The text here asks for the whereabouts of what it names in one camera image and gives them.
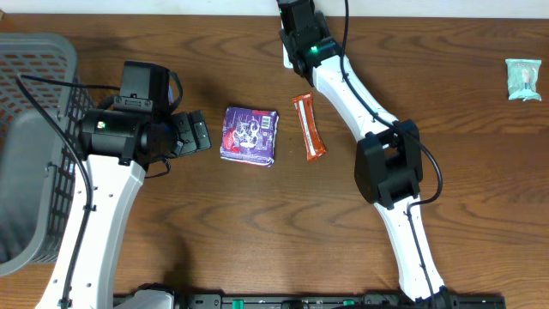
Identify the purple Carefree packet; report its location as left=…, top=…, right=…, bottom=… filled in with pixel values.
left=220, top=106, right=279, bottom=167

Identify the red orange snack bar wrapper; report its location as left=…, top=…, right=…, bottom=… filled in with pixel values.
left=293, top=93, right=326, bottom=161

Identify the mint green snack packet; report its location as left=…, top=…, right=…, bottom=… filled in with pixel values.
left=505, top=58, right=542, bottom=101

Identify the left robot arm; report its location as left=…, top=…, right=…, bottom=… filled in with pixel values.
left=38, top=61, right=211, bottom=308

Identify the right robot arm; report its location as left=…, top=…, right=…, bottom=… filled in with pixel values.
left=277, top=0, right=445, bottom=308

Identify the white barcode scanner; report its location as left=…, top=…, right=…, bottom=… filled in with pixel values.
left=279, top=22, right=293, bottom=70

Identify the grey plastic mesh basket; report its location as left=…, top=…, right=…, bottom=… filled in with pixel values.
left=1, top=33, right=94, bottom=276

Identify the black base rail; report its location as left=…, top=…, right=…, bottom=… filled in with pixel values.
left=113, top=293, right=507, bottom=309

